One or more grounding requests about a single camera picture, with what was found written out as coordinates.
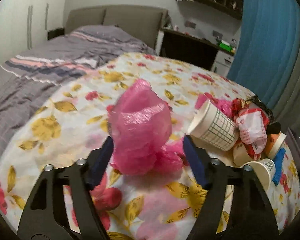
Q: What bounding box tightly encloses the white wardrobe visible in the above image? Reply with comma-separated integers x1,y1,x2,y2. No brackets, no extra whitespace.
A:
0,0,65,65

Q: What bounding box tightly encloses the dark desk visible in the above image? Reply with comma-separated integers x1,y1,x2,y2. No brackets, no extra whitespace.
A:
158,28,234,70

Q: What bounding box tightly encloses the blue curtain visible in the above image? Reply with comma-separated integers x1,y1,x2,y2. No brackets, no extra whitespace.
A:
227,0,300,109

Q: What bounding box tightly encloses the blue foam net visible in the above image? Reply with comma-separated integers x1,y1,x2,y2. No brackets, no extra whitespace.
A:
272,148,286,186

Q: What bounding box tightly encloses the grey trash bin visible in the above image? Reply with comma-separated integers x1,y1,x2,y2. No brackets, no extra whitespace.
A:
286,128,300,178

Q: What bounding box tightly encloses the green grid paper cup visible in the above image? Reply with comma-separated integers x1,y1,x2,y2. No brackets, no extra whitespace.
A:
241,158,276,192
187,100,239,152

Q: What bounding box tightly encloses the green box on desk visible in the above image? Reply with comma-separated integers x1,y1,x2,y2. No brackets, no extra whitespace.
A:
218,40,232,51

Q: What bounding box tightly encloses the grey striped duvet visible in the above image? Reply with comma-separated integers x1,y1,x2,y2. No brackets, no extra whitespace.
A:
0,25,156,157

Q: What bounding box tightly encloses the orange paper cup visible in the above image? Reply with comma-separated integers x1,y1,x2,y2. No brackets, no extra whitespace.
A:
264,132,286,159
233,140,261,166

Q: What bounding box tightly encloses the white drawer unit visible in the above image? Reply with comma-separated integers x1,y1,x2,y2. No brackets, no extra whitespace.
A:
211,50,234,77

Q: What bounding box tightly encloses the dark bedside table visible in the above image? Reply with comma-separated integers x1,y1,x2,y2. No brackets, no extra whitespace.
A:
47,28,65,40

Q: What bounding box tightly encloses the black plastic bag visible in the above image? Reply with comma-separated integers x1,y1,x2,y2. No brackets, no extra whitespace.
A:
246,95,281,134

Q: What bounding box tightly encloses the small pink plastic bag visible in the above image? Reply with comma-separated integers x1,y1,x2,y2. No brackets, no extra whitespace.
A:
194,93,233,119

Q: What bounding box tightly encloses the red white snack wrapper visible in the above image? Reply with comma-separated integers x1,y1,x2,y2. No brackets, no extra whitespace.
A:
234,103,269,157

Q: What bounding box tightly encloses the grey upholstered headboard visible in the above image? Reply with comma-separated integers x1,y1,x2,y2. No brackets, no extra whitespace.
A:
65,5,169,49

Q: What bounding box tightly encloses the floral bed sheet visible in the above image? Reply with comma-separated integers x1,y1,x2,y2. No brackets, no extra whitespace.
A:
0,52,300,240

